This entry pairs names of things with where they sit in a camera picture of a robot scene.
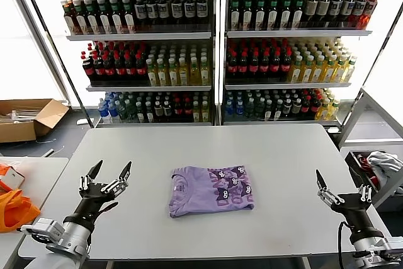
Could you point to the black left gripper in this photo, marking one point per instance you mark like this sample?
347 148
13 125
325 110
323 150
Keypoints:
89 204

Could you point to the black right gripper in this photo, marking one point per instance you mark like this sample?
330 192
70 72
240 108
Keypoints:
359 215

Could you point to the purple printed t-shirt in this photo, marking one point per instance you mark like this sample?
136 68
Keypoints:
195 193

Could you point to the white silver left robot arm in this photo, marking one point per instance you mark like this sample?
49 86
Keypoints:
72 237

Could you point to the red garment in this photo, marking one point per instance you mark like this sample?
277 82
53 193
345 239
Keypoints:
366 163

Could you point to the black storage bin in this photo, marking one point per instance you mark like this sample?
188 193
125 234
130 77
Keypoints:
354 155

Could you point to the white grey garment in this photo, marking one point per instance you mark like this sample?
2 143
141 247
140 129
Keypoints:
384 163

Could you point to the grey metal cart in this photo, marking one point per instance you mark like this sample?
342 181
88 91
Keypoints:
371 143

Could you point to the small white floor object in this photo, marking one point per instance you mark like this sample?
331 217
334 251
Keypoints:
83 121
332 129

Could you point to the blue water bottle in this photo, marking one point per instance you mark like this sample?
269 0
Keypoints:
239 109
102 113
229 109
112 113

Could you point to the short grey floor bar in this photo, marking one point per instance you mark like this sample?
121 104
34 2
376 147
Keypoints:
48 152

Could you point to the small white orange-edged box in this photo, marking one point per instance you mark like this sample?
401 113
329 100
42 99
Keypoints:
14 177

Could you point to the bundle of white tubes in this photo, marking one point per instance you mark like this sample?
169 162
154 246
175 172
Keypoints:
25 117

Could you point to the cola bottle red cap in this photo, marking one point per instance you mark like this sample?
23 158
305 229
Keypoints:
285 65
264 65
253 65
232 65
109 69
86 69
140 69
98 69
242 65
119 69
274 65
130 69

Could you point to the open brown cardboard box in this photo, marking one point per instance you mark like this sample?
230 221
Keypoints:
15 132

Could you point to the yellow juice bottle green label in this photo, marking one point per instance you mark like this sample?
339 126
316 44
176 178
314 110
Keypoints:
172 75
151 75
162 75
318 72
307 72
329 72
183 75
340 72
205 75
296 72
350 72
194 75

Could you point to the orange cloth bag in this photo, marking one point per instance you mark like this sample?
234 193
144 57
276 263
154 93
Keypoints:
12 212

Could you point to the grey metal shelving unit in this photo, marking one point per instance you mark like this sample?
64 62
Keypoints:
138 36
283 33

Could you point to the dark tea bottle green label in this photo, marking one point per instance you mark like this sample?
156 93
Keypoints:
259 14
90 18
127 18
78 18
115 18
285 14
235 14
272 14
102 18
297 14
247 14

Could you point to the red tea bottle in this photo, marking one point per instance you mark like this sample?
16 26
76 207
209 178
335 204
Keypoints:
369 10
68 18

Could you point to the dark bottle white label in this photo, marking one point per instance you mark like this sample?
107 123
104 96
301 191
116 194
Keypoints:
358 9
162 10
151 10
189 9
335 7
140 10
176 9
201 7
347 7

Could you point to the dark bottle beige label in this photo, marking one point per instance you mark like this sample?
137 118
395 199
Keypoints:
310 9
321 9

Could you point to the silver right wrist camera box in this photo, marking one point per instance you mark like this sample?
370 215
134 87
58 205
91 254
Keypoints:
392 250

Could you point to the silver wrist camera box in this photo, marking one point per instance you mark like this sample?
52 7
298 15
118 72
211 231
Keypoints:
392 250
47 228

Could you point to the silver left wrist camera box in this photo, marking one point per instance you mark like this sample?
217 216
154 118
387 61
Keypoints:
47 228

